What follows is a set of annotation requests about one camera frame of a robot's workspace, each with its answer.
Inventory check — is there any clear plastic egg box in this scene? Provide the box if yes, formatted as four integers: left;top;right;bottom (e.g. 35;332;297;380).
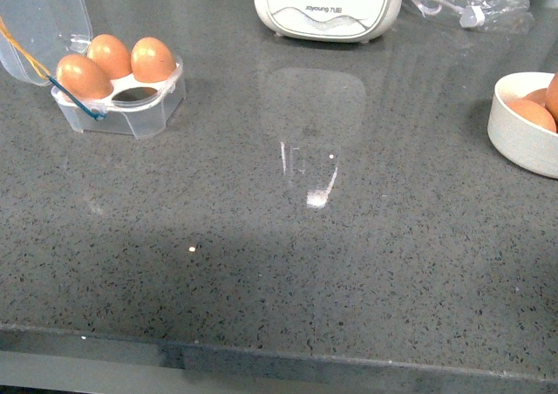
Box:
1;0;185;138

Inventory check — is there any brown egg back right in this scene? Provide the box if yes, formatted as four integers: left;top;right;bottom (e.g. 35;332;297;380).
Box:
131;37;176;83

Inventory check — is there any brown egg back left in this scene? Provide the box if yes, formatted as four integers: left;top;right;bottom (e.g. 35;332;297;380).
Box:
87;34;132;80

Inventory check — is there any brown egg front left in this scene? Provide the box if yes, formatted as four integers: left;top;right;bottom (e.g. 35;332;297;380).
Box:
56;54;113;99

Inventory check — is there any brown egg in bowl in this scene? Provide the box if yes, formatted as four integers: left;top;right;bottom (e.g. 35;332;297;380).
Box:
507;99;557;132

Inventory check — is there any brown egg bowl back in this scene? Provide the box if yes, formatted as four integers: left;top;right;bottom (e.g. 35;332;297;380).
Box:
523;88;547;107

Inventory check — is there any brown egg bowl edge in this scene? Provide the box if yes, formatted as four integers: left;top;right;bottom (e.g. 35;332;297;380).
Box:
545;73;558;124

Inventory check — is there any white Joyoung blender appliance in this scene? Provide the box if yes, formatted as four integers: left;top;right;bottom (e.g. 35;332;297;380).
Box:
254;0;402;44

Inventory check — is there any white round bowl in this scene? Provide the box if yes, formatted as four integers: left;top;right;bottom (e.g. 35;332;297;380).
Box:
487;71;557;179

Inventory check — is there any clear plastic bag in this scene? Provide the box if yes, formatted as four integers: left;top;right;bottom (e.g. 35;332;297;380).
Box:
403;0;534;34

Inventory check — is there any yellow blue string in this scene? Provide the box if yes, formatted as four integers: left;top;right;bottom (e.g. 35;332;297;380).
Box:
0;17;108;121

